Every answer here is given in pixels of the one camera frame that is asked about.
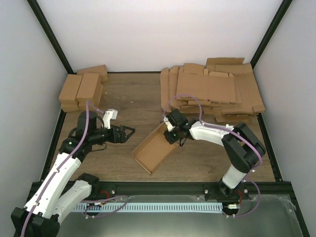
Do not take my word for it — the light blue slotted cable duct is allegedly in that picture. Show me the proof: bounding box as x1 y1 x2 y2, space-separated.
73 202 223 214

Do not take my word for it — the stack of flat cardboard sheets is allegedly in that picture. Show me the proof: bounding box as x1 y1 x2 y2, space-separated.
160 57 265 122

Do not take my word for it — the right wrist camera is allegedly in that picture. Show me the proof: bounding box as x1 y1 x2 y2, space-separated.
163 117 174 132

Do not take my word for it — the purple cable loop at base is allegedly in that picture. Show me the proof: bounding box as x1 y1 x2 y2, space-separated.
84 193 130 220

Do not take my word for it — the brown cardboard box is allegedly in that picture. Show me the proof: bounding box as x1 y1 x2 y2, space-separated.
132 123 179 175

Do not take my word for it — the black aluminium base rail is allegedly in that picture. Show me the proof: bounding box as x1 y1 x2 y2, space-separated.
99 181 294 201

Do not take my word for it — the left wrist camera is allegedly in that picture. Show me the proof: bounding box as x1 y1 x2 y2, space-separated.
103 109 118 129

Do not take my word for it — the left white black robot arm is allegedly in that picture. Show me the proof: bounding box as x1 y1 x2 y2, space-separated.
11 109 135 237

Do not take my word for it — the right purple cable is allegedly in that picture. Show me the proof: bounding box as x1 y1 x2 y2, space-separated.
162 93 264 173

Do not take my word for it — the folded box at back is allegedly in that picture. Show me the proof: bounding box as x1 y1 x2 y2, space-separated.
77 65 109 82

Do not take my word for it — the folded box top left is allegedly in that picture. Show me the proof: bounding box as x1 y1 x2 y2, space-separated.
59 74 82 105

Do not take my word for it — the black frame post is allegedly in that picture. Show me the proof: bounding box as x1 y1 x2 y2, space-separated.
27 0 75 74
250 0 293 69

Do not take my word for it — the folded box top right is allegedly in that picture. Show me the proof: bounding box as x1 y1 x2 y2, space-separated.
76 73 101 103

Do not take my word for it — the folded box bottom right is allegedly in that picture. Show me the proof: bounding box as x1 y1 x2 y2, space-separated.
77 83 104 110

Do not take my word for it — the top flat cardboard sheet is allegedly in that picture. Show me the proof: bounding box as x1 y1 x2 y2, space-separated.
176 70 237 104

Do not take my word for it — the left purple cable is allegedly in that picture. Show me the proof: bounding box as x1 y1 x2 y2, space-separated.
19 100 106 237

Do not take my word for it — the folded box bottom left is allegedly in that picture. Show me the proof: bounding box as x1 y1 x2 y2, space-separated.
61 104 79 113

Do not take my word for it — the left black frame post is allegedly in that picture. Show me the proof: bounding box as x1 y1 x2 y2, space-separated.
27 0 75 74

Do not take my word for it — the right black frame post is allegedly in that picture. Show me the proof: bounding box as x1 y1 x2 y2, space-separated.
250 0 293 69

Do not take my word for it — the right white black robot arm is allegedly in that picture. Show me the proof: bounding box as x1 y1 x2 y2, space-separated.
163 110 266 199

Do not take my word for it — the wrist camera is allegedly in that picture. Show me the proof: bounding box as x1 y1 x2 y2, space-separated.
163 117 174 132
103 109 118 129

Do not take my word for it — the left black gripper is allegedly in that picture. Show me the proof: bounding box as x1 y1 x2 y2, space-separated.
90 124 136 145

